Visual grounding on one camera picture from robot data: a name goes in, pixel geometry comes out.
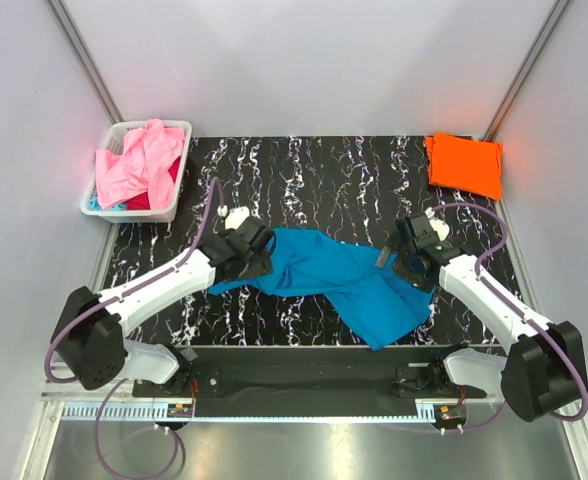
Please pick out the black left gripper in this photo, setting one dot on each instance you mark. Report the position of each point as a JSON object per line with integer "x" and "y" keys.
{"x": 261, "y": 267}

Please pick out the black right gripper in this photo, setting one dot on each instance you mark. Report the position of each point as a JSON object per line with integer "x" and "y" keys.
{"x": 421, "y": 281}

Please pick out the blue t-shirt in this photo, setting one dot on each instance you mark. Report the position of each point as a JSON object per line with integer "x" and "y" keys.
{"x": 375, "y": 304}

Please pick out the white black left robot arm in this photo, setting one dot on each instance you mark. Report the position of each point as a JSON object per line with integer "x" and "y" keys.
{"x": 92, "y": 333}

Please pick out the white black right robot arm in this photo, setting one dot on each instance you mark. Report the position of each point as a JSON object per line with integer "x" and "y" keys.
{"x": 543, "y": 371}

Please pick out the red t-shirt in basket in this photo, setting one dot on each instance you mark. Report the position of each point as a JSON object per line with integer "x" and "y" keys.
{"x": 159, "y": 193}

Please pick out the folded orange t-shirt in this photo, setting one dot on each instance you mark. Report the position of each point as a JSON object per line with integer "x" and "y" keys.
{"x": 465, "y": 164}

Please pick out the pink t-shirt in basket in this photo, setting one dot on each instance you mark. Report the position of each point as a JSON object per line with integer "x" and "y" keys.
{"x": 147, "y": 152}

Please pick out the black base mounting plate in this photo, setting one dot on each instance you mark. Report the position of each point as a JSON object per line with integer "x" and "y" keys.
{"x": 326, "y": 375}

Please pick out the white plastic laundry basket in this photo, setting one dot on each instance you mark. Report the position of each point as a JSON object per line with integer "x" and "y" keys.
{"x": 113, "y": 141}

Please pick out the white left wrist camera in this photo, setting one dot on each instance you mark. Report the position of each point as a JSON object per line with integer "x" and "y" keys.
{"x": 233, "y": 217}

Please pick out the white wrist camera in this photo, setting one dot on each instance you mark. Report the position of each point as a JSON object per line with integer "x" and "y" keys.
{"x": 438, "y": 225}
{"x": 233, "y": 217}

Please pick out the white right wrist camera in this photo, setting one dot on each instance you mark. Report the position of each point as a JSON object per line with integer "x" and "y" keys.
{"x": 438, "y": 225}

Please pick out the slotted white cable duct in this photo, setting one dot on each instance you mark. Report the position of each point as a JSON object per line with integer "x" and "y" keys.
{"x": 402, "y": 412}

